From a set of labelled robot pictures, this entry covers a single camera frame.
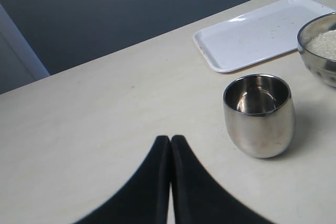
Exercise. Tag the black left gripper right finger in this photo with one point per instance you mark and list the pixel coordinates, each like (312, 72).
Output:
(198, 197)

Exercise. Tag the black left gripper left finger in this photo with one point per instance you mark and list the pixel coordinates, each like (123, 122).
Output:
(144, 198)

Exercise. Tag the shiny steel cup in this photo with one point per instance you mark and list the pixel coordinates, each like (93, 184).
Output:
(259, 115)

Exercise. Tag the steel bowl of rice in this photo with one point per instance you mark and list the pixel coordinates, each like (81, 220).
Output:
(316, 45)

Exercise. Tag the white rectangular plastic tray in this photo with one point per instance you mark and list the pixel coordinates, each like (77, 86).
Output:
(256, 36)

